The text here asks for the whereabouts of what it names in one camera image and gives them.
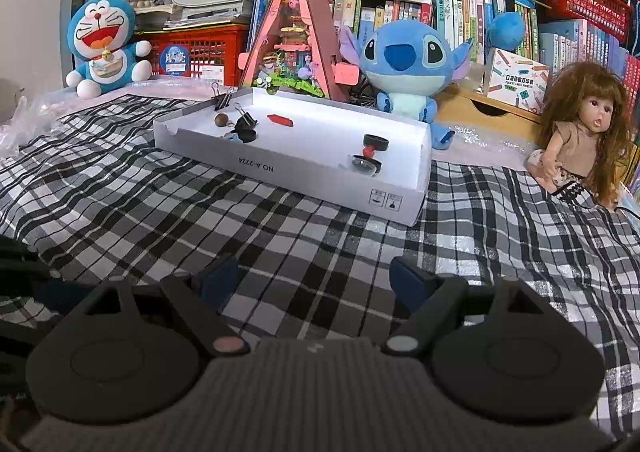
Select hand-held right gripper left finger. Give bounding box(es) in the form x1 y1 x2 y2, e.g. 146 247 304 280
75 255 252 358

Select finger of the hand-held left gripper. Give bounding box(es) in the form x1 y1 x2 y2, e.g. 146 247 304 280
0 236 52 279
36 278 94 319

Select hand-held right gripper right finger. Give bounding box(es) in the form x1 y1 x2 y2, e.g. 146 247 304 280
382 256 557 358

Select white cardboard box tray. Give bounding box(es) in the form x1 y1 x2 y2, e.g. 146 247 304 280
152 86 433 228

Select black binder clip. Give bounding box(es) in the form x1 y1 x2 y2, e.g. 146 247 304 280
232 102 259 129
210 82 239 112

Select black white checked blanket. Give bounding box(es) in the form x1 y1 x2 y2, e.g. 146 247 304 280
0 93 640 433

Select clear plastic wrap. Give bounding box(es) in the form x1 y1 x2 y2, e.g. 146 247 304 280
0 94 71 165

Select wooden drawer box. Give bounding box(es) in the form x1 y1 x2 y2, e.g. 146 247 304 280
432 84 546 143

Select long-haired baby doll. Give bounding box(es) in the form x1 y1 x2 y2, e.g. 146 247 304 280
525 61 635 211

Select blue alien plush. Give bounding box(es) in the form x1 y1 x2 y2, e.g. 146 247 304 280
340 21 475 151

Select small printed cardboard box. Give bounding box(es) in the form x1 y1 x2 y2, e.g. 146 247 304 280
484 48 551 113

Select red plastic crate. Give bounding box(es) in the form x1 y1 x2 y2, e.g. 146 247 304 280
131 23 251 87

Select blue robot cat plush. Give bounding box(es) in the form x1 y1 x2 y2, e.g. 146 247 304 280
66 0 153 99

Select pink triangular miniature house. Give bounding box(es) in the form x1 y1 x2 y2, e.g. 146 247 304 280
237 0 362 103

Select row of shelf books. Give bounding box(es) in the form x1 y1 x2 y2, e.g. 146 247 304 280
325 0 541 64

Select row of tall blue books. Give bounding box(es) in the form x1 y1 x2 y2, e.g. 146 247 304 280
247 0 296 53

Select row of blue-spined books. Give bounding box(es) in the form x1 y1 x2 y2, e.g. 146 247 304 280
537 19 631 83

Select leaning colourful books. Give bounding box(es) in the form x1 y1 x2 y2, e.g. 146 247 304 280
617 49 640 123

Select red plastic basket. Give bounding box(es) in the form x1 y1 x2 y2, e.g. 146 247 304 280
540 0 633 41

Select black wire bicycle model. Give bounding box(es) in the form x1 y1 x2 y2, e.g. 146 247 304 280
347 79 381 108

